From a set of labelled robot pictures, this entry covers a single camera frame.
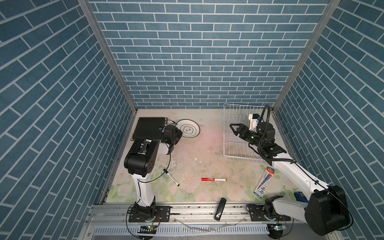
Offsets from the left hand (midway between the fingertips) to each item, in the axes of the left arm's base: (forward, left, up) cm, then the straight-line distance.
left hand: (182, 128), depth 101 cm
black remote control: (-48, -21, -3) cm, 52 cm away
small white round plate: (+3, -5, -3) cm, 6 cm away
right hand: (-13, -29, +19) cm, 37 cm away
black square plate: (+1, +24, -1) cm, 24 cm away
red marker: (-33, -20, -5) cm, 39 cm away
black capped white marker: (-32, +5, -5) cm, 32 cm away
